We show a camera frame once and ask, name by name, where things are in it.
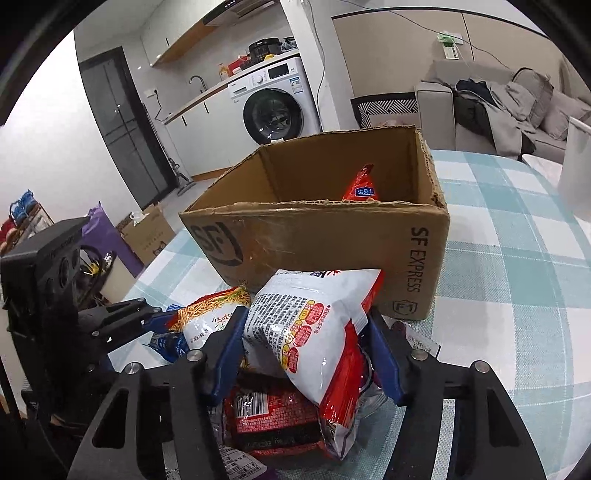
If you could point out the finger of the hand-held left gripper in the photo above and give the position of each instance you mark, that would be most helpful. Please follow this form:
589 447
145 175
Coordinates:
129 311
115 341

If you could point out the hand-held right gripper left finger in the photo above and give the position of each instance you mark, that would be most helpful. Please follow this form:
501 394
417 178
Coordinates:
221 360

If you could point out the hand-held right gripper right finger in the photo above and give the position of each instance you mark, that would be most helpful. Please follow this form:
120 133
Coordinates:
388 364

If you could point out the purple silver snack bag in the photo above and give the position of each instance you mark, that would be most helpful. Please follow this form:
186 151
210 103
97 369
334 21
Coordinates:
418 339

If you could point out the noodle print snack bag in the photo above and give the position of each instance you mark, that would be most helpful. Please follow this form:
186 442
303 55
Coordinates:
207 318

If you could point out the blue snack packet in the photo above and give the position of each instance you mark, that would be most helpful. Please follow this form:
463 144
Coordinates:
168 346

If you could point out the dark red snack packet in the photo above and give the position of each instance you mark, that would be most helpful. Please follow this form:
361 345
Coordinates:
272 415

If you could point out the large white red snack bag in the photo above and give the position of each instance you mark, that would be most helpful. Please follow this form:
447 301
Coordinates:
300 323

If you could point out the white purple snack packet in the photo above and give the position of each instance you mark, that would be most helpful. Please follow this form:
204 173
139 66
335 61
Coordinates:
240 464

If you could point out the brown cardboard box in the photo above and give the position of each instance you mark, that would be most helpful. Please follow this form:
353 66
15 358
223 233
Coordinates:
323 240

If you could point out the red triangular snack packet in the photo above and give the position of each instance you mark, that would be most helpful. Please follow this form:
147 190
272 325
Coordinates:
362 184

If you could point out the wooden shoe rack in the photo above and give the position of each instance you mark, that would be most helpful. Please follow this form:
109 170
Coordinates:
37 226

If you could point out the cat print cardboard box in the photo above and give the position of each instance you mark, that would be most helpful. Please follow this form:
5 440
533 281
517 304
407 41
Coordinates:
147 237

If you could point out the group of shoes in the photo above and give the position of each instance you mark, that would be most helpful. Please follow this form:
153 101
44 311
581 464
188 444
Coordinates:
21 207

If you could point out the floor mop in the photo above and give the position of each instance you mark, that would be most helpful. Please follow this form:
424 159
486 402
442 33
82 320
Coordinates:
184 182

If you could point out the dark glass door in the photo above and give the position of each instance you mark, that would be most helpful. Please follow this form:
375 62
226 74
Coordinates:
124 129

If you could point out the white lower kitchen cabinet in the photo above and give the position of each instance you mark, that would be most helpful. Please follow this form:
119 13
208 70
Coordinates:
203 134

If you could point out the steel faucet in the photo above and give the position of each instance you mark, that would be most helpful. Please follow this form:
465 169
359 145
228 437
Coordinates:
202 83

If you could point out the white washing machine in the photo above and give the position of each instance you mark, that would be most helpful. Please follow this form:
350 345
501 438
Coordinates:
277 115

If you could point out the grey sofa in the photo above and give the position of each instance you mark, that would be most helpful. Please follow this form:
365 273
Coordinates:
434 115

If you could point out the black white patterned stool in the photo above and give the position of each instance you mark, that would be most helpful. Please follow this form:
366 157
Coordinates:
388 108

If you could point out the yellow bottle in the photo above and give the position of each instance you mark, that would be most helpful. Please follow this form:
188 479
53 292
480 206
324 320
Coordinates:
223 73

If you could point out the red box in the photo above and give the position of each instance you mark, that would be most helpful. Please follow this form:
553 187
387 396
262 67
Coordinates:
240 63

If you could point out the pile of clothes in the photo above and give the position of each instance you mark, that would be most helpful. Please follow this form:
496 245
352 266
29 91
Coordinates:
503 110

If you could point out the white upper kitchen cabinets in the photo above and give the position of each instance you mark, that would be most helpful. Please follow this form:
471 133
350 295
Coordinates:
171 32

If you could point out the black pressure cooker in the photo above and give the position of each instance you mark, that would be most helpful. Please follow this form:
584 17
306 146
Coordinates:
263 48

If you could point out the light grey cushion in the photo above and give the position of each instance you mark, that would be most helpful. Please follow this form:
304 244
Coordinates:
568 115

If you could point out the dark grey cushion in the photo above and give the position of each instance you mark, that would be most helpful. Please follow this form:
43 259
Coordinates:
535 87

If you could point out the steel range hood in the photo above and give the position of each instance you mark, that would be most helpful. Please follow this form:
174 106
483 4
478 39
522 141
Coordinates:
235 9

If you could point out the white green wall charger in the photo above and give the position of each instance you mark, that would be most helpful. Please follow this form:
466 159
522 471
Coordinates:
450 44

